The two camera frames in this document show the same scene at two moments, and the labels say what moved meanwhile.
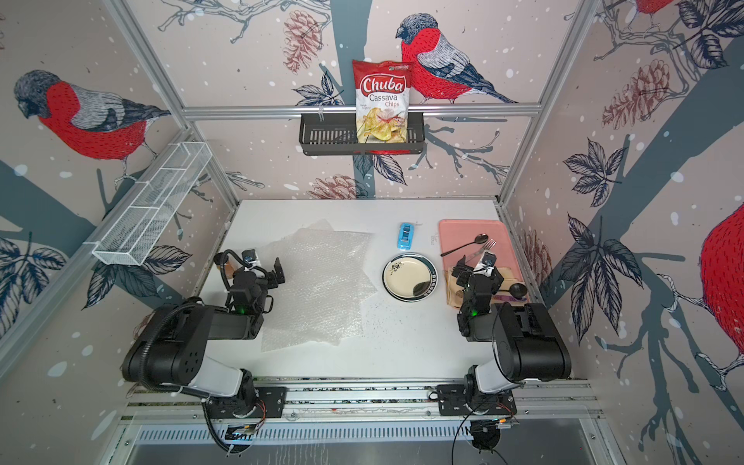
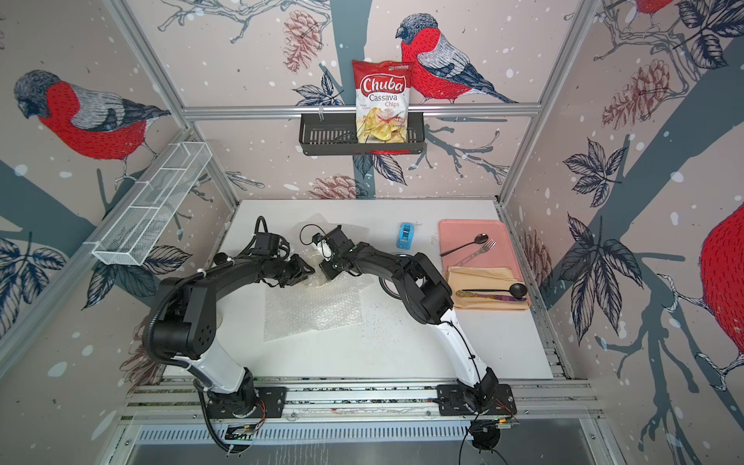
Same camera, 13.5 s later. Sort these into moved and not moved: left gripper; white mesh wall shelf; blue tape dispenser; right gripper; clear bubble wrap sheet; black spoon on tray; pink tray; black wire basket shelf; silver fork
Moved: right gripper; left gripper; clear bubble wrap sheet
Not moved: black wire basket shelf; blue tape dispenser; white mesh wall shelf; pink tray; silver fork; black spoon on tray
